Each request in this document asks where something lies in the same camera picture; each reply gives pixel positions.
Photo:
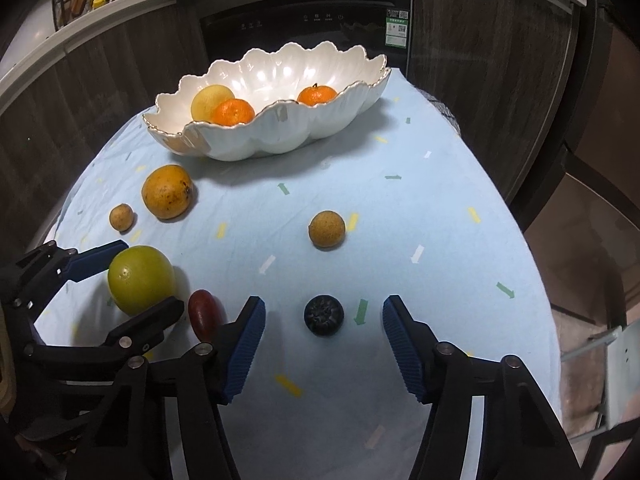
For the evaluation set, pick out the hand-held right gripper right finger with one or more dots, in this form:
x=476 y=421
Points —
x=405 y=355

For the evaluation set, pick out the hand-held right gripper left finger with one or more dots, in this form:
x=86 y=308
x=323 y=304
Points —
x=245 y=350

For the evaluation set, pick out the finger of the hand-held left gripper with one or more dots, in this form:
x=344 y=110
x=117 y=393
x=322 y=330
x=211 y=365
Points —
x=95 y=260
x=150 y=317

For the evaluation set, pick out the green apple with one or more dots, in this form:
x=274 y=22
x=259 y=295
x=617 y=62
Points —
x=140 y=275

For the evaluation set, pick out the brown longan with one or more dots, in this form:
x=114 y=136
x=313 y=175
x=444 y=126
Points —
x=121 y=217
x=326 y=230

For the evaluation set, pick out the dark blueberry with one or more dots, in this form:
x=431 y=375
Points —
x=323 y=315

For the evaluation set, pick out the yellow mango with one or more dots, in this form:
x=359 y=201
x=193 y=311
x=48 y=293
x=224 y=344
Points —
x=166 y=192

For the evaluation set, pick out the yellow lemon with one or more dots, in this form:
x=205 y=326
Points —
x=207 y=100

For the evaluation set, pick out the orange tangerine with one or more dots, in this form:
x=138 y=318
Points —
x=232 y=112
x=316 y=96

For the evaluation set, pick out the white scalloped ceramic bowl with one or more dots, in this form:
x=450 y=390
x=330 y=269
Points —
x=310 y=125

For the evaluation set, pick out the light blue patterned tablecloth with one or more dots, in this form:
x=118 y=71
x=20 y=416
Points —
x=400 y=210

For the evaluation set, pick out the dark wood cabinet door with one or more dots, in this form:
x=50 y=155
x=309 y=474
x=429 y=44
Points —
x=500 y=85
x=125 y=75

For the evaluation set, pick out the white chair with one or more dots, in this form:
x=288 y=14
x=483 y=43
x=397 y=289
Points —
x=605 y=385

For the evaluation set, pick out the white kitchen countertop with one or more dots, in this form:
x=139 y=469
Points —
x=100 y=15

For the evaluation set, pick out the grey striped cloth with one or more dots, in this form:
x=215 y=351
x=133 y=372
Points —
x=445 y=110

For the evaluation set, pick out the yellow capped bottle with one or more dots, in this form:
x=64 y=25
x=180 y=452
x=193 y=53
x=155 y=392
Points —
x=99 y=2

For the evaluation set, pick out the black built-in dishwasher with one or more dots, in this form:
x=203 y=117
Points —
x=300 y=35

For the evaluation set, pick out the dark tall cabinet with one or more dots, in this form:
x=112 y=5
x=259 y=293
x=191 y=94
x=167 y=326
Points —
x=610 y=110

